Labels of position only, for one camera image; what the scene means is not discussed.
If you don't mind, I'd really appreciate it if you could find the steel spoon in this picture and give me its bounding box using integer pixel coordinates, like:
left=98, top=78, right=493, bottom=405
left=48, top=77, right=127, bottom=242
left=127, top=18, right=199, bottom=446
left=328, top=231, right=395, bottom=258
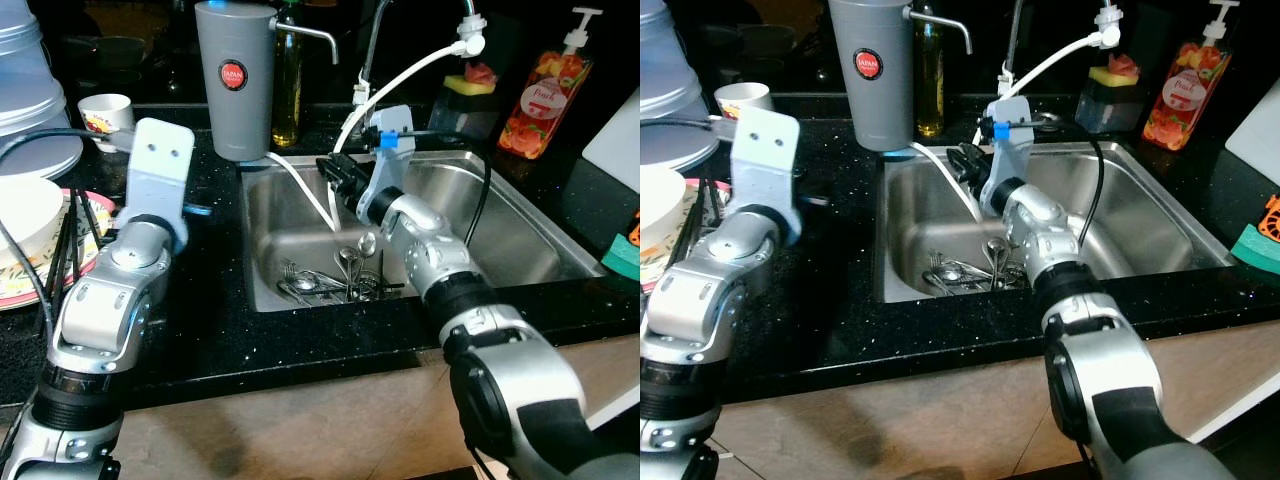
left=334, top=247, right=360, bottom=300
left=355, top=231, right=380, bottom=300
left=985, top=237, right=1010, bottom=288
left=936, top=262, right=991, bottom=291

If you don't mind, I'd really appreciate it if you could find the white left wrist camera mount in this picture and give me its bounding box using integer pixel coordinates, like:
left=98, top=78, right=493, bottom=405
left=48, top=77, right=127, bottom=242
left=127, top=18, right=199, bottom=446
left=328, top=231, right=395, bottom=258
left=729, top=107, right=804, bottom=223
left=124, top=117, right=197, bottom=227

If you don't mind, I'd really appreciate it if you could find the white pitcher drain hose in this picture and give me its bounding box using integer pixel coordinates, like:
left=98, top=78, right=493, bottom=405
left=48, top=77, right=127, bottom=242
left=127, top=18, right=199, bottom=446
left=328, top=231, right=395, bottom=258
left=264, top=150, right=342, bottom=232
left=909, top=142, right=987, bottom=224

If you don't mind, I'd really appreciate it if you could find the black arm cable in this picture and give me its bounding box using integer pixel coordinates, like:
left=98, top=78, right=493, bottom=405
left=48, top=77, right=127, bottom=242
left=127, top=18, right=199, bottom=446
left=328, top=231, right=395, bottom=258
left=0, top=127, right=137, bottom=167
left=1030, top=117, right=1107, bottom=251
left=400, top=127, right=493, bottom=248
left=640, top=117, right=738, bottom=137

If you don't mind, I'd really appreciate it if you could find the grey water filter pitcher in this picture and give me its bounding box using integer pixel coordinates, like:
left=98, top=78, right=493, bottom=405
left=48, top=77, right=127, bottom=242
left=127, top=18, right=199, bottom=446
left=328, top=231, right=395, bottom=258
left=194, top=0, right=279, bottom=163
left=827, top=0, right=917, bottom=154

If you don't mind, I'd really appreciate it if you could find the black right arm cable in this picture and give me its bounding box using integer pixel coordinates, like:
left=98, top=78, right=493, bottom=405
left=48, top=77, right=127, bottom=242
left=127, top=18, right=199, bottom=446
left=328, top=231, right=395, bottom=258
left=1030, top=117, right=1107, bottom=251
left=400, top=127, right=493, bottom=248

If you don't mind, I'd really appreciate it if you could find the yellow oil glass bottle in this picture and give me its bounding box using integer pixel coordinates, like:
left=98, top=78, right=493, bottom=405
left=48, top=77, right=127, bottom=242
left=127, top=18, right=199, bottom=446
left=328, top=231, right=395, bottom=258
left=911, top=0, right=947, bottom=139
left=271, top=0, right=307, bottom=149

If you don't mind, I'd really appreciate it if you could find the black sponge holder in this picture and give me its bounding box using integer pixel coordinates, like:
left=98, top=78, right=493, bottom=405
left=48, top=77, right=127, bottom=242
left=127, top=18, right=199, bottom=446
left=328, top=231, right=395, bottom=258
left=1074, top=75, right=1147, bottom=137
left=438, top=85, right=502, bottom=138

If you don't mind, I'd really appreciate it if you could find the beige cabinet front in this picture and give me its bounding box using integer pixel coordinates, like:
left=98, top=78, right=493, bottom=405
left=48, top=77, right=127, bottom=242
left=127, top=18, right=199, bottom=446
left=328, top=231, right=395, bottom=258
left=105, top=334, right=641, bottom=480
left=705, top=318, right=1280, bottom=480

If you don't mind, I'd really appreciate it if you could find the floral plate red rim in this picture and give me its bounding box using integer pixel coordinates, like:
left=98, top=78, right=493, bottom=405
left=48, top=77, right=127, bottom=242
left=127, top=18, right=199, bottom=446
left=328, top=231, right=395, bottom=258
left=640, top=177, right=732, bottom=297
left=0, top=187, right=117, bottom=312

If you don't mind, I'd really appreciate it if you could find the yellow dish sponge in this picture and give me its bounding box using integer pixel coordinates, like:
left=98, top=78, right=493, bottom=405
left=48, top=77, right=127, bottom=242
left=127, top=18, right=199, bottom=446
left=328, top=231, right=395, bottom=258
left=1089, top=65, right=1141, bottom=89
left=445, top=73, right=499, bottom=98

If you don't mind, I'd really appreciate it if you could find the white printed paper cup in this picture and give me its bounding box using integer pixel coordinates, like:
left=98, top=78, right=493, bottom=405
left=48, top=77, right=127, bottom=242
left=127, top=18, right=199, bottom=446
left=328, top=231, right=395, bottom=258
left=77, top=92, right=135, bottom=154
left=712, top=81, right=775, bottom=123

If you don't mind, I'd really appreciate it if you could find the steel fork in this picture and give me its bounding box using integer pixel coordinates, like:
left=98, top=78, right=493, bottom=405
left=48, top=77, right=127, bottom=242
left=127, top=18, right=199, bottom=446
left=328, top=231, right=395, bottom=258
left=279, top=259, right=333, bottom=302
left=922, top=248, right=961, bottom=294

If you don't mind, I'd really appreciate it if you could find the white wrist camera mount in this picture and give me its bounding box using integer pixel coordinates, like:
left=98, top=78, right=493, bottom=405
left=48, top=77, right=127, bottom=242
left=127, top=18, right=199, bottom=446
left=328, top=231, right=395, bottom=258
left=124, top=117, right=197, bottom=227
left=364, top=104, right=417, bottom=203
left=729, top=107, right=804, bottom=223
left=979, top=96, right=1037, bottom=216

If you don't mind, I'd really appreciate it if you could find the blue translucent round container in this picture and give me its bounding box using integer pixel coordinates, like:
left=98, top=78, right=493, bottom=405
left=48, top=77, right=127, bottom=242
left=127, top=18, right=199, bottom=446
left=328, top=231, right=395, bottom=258
left=0, top=0, right=87, bottom=182
left=640, top=0, right=722, bottom=172

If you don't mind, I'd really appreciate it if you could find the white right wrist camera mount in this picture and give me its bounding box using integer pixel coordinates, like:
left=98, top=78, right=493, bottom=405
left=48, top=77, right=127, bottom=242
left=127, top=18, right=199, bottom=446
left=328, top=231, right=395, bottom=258
left=364, top=104, right=417, bottom=203
left=979, top=96, right=1037, bottom=216

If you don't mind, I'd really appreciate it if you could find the white faucet hose with head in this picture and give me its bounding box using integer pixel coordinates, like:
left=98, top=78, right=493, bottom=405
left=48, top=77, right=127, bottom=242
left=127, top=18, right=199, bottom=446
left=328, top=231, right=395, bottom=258
left=973, top=0, right=1128, bottom=147
left=333, top=0, right=489, bottom=153

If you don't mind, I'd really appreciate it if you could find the white bowl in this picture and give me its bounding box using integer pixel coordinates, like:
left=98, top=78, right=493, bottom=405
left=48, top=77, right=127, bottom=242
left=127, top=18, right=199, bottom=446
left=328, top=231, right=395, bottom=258
left=640, top=164, right=687, bottom=258
left=0, top=177, right=67, bottom=272

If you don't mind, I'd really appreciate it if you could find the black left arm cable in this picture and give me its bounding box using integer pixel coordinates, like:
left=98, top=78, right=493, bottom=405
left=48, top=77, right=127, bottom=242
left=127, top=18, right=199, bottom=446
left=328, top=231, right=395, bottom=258
left=640, top=117, right=738, bottom=137
left=0, top=127, right=137, bottom=167

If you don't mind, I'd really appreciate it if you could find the peach soap pump bottle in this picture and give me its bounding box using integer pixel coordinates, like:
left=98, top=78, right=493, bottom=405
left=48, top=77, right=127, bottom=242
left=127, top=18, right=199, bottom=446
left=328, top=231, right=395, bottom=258
left=497, top=8, right=605, bottom=161
left=1142, top=0, right=1240, bottom=153

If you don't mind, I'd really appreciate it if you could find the black chopstick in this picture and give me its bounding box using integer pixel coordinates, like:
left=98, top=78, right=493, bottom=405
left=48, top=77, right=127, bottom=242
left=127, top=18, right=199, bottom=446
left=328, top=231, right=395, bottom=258
left=674, top=185, right=707, bottom=273
left=60, top=189, right=103, bottom=293
left=40, top=203, right=79, bottom=303
left=695, top=179, right=724, bottom=263

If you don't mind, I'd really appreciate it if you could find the green scouring sponge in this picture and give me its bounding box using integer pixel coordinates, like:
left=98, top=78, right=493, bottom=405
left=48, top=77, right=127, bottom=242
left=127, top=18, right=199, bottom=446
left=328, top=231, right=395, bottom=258
left=599, top=234, right=641, bottom=282
left=1229, top=222, right=1280, bottom=277

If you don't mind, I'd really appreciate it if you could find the white cutting board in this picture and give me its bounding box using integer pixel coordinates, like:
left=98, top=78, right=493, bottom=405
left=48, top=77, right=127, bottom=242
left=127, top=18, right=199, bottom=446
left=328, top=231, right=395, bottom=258
left=582, top=89, right=641, bottom=193
left=1224, top=77, right=1280, bottom=187

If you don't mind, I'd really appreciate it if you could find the thin chrome bent spout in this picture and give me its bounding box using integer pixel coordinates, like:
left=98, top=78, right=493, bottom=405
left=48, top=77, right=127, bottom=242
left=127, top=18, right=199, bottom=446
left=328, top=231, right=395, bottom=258
left=294, top=22, right=340, bottom=65
left=905, top=9, right=974, bottom=57

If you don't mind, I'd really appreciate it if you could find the stainless steel sink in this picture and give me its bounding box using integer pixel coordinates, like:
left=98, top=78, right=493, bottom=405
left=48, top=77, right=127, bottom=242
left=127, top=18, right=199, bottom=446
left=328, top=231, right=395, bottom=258
left=237, top=149, right=607, bottom=314
left=874, top=139, right=1237, bottom=305

